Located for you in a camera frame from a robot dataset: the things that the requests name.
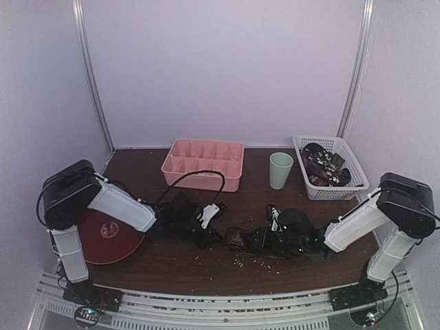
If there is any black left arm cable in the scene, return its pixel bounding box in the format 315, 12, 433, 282
154, 170, 226, 207

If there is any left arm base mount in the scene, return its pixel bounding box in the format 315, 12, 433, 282
58, 275, 123, 329

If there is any red round tray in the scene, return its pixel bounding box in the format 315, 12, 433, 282
78, 209, 145, 265

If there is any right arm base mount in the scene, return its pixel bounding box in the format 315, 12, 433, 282
328, 276, 388, 327

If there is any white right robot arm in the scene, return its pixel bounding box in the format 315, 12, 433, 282
243, 173, 439, 304

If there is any aluminium front rail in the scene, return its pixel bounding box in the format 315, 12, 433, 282
34, 271, 417, 330

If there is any left aluminium corner post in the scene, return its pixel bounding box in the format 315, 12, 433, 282
71, 0, 115, 153

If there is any aluminium corner post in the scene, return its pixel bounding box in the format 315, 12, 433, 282
71, 0, 115, 153
337, 0, 375, 140

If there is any mint green plastic cup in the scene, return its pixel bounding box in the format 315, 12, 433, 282
269, 152, 294, 190

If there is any white plastic mesh basket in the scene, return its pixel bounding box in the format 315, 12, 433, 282
292, 135, 369, 200

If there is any right aluminium corner post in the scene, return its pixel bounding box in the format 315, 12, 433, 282
337, 0, 375, 140

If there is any pink divided organizer box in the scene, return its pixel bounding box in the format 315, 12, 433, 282
161, 138, 244, 193

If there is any brown patterned tie in basket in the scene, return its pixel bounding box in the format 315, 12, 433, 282
300, 142, 353, 187

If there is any dark floral patterned tie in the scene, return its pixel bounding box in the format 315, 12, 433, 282
223, 227, 283, 260

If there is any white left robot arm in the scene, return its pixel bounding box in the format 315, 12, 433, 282
35, 159, 227, 305

